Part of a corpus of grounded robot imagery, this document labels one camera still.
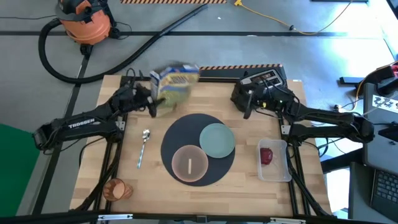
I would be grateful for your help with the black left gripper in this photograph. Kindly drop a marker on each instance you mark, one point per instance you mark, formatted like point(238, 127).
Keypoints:
point(133, 98)

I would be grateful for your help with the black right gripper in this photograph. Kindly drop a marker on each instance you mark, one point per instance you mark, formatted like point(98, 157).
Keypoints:
point(252, 98)

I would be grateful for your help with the blue almond cereal box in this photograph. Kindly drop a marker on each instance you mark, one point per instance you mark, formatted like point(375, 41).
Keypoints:
point(174, 87)

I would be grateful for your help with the silver spoon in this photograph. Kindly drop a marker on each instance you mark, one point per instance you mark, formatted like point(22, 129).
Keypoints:
point(145, 135)

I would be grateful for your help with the red fruit piece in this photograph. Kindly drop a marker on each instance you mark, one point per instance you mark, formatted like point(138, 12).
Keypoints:
point(266, 156)

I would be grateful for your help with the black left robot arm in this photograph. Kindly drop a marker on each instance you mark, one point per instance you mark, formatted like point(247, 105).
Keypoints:
point(81, 124)

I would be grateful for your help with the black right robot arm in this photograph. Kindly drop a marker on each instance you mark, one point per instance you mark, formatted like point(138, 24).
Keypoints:
point(326, 118)

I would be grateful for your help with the round dark woven placemat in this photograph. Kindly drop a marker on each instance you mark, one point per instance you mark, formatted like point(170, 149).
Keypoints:
point(183, 130)

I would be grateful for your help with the black and chrome toaster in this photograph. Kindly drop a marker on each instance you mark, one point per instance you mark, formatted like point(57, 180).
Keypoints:
point(273, 79)

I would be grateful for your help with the black mat with hazard stripes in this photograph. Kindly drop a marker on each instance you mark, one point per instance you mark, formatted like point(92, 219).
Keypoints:
point(224, 73)

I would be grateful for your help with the green plate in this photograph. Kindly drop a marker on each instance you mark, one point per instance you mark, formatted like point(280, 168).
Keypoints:
point(217, 140)

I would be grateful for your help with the clear plastic container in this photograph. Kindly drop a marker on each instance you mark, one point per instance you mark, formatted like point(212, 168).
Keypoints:
point(278, 168)

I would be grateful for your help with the pink translucent bowl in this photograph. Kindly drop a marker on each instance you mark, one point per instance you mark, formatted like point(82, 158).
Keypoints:
point(189, 163)

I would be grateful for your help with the orange translucent cup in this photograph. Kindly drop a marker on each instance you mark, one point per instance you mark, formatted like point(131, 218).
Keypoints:
point(116, 190)

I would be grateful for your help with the orange shop vacuum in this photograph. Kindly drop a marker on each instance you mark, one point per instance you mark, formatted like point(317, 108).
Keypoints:
point(87, 25)

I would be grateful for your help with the black flat floor object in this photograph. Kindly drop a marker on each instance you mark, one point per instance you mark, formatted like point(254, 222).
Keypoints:
point(351, 80)

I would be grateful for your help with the grey side desk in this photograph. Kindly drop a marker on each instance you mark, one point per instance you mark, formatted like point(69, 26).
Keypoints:
point(379, 149)

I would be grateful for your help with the white printed marker sheet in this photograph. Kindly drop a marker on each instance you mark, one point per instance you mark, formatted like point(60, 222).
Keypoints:
point(385, 104)

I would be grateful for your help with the red and black device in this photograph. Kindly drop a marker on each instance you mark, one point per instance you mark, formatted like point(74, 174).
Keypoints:
point(388, 79)

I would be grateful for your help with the green floor mat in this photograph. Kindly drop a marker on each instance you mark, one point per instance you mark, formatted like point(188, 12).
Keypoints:
point(15, 171)

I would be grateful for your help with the black laptop keyboard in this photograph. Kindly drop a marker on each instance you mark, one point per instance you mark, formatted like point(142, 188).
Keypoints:
point(387, 193)

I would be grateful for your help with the silver corner bracket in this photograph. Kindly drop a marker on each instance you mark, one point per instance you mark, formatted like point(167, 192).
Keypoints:
point(120, 125)
point(285, 129)

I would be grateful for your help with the black aluminium table frame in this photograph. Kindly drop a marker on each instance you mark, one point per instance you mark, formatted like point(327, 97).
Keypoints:
point(174, 218)

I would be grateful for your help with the silver metal bracket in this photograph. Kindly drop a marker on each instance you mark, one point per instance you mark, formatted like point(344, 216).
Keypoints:
point(115, 216)
point(287, 221)

